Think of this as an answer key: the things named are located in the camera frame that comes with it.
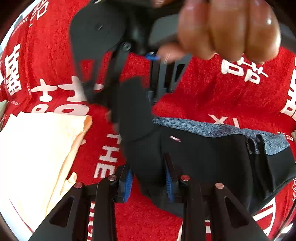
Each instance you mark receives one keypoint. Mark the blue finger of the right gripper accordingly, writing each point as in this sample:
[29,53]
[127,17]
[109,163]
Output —
[152,56]

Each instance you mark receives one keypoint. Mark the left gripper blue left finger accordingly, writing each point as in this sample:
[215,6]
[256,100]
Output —
[69,219]

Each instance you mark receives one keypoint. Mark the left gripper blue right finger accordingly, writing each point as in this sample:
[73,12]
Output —
[229,220]

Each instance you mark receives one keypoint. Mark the black pants with blue trim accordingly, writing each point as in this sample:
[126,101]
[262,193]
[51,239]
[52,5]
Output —
[254,165]

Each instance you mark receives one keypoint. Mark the person's right hand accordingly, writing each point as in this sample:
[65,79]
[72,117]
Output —
[227,28]

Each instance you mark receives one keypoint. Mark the red bedspread with white characters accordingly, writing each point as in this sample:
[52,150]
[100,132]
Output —
[243,95]

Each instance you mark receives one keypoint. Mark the folded cream cloth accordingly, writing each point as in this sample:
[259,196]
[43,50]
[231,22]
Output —
[37,153]

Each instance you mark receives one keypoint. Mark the grey green pillow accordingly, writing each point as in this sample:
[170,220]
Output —
[2,110]

